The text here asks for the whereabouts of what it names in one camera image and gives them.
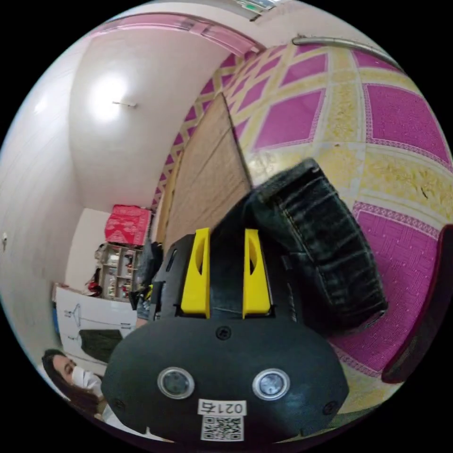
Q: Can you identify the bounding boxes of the dark blue jeans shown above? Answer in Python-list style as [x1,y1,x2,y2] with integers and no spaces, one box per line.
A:
[209,157,389,335]

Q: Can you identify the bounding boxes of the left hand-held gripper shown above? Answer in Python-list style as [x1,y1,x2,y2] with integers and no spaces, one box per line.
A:
[128,282,157,313]

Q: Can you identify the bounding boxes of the person's body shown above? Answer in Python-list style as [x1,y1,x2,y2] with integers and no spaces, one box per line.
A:
[41,348,123,427]

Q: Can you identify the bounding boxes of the dark red cushion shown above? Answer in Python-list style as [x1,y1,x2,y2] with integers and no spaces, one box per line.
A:
[381,224,453,385]

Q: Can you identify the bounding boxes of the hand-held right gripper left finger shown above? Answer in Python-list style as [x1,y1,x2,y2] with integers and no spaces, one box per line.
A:
[180,228,211,318]

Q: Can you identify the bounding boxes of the red carton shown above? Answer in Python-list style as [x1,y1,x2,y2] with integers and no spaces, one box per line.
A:
[105,204,152,247]

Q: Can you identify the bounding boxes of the shelf with small items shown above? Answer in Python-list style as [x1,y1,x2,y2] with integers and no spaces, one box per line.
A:
[94,242,146,302]

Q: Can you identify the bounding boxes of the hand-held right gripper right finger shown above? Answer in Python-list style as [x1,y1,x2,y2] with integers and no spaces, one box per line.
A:
[242,229,274,318]

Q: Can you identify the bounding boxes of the white carton with lamp drawing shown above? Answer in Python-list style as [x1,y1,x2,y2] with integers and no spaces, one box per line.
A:
[54,284,139,364]

